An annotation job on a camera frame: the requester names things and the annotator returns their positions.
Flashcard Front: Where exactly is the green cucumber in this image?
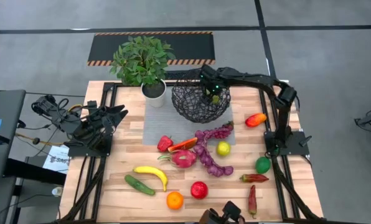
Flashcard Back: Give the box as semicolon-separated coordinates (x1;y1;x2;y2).
124;174;156;196

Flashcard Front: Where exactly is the yellow cable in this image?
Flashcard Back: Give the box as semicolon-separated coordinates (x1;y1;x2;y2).
15;133;65;147

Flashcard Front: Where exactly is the black wire basket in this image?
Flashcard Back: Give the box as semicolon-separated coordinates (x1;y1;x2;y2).
171;70;232;124

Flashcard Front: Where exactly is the yellow banana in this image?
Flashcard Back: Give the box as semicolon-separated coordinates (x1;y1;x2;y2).
133;166;169;192

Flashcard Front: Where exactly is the green lime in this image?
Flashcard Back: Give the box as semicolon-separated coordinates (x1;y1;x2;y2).
255;156;271;174

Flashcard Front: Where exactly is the pink dragon fruit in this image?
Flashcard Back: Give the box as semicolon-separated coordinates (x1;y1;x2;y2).
157;149;197;169

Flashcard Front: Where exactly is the black hazard-striped floor mat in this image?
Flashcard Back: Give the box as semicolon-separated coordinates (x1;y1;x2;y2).
87;30;216;67

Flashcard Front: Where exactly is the red chili pepper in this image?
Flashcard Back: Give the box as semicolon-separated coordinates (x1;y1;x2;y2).
248;184;258;220
239;174;270;184

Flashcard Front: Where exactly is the black aluminium table frame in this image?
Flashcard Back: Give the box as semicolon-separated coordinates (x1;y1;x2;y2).
59;81;328;224

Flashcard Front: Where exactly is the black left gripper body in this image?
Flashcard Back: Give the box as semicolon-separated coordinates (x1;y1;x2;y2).
87;107;113;134

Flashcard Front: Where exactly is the black table-level camera mount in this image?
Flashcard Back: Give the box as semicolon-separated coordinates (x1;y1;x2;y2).
199;200;245;224

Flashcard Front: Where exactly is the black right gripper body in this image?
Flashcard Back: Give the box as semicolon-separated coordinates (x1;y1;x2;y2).
199;65;225;97

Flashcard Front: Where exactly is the purple onion string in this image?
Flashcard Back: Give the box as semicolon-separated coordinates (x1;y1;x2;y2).
193;121;235;178

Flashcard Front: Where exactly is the red strawberry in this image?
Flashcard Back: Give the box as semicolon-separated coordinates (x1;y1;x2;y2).
157;135;174;152

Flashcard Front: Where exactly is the yellow-green lemon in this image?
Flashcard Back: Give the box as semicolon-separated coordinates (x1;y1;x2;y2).
216;141;232;157

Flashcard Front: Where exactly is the red apple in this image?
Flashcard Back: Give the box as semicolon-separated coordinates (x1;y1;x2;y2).
190;181;209;200

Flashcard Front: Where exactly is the red-orange mango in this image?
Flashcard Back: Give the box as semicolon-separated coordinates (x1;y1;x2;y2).
245;113;268;128

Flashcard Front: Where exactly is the orange-red melon slice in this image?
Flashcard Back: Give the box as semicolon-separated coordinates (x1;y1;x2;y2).
167;137;199;153

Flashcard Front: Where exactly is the orange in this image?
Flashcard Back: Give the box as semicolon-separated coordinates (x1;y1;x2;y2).
166;191;184;210

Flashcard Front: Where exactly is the green leafy potted plant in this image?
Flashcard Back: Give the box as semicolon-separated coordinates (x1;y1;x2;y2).
110;35;176;87

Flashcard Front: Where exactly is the white printed paper sheet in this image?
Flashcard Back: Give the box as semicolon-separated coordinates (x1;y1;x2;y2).
42;144;70;174

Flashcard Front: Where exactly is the white plant pot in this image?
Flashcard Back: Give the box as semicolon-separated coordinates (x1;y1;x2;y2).
141;79;167;108

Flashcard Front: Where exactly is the grey table mat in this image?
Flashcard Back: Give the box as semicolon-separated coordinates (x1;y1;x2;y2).
143;102;236;146

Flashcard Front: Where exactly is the thin black cable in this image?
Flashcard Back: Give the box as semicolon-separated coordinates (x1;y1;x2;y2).
16;119;52;131

